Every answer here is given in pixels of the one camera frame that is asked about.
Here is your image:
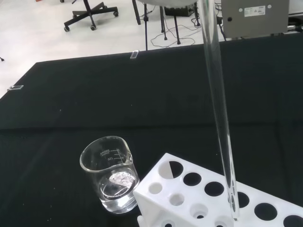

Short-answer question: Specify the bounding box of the glass beaker with water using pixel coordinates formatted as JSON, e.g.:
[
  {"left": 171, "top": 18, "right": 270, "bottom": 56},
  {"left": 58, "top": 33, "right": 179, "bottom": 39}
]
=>
[{"left": 79, "top": 135, "right": 141, "bottom": 215}]

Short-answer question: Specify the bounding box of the grey metal equipment box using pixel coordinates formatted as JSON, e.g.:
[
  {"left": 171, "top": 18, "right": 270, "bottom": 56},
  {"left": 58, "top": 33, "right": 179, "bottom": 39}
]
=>
[{"left": 220, "top": 0, "right": 291, "bottom": 41}]

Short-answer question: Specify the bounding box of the black tripod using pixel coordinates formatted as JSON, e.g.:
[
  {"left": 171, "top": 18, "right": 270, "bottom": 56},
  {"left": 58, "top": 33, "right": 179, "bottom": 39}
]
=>
[{"left": 159, "top": 6, "right": 182, "bottom": 45}]

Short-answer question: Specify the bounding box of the black speaker box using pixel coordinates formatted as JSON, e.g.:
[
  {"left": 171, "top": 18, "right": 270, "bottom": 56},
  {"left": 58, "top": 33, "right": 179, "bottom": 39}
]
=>
[{"left": 164, "top": 6, "right": 200, "bottom": 17}]

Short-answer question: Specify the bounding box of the black desk leg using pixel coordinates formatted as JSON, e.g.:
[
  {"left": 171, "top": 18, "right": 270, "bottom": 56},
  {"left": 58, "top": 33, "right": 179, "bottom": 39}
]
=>
[{"left": 131, "top": 0, "right": 142, "bottom": 26}]

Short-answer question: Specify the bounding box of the black bench cloth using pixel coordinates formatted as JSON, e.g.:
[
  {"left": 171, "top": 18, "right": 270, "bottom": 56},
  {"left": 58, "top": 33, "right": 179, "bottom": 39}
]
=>
[{"left": 0, "top": 33, "right": 303, "bottom": 227}]

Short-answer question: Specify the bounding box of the white test tube rack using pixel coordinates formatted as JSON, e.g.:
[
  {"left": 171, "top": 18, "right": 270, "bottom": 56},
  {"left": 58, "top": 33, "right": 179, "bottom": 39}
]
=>
[{"left": 132, "top": 152, "right": 303, "bottom": 227}]

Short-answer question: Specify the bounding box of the black office chair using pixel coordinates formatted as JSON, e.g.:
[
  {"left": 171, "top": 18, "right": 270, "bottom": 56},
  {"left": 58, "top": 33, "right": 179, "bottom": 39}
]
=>
[{"left": 63, "top": 0, "right": 119, "bottom": 33}]

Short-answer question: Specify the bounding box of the thin dark stand pole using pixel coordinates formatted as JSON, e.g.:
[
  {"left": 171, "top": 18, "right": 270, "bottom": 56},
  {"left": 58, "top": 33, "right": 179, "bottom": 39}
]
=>
[{"left": 143, "top": 4, "right": 150, "bottom": 52}]

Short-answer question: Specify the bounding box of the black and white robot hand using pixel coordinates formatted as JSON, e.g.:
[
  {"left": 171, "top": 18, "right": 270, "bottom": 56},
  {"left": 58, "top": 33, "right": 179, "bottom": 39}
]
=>
[{"left": 138, "top": 0, "right": 198, "bottom": 8}]

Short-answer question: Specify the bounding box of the black floor cable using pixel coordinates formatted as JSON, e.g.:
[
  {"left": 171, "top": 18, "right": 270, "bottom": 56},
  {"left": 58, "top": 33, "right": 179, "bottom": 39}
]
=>
[{"left": 150, "top": 23, "right": 196, "bottom": 48}]

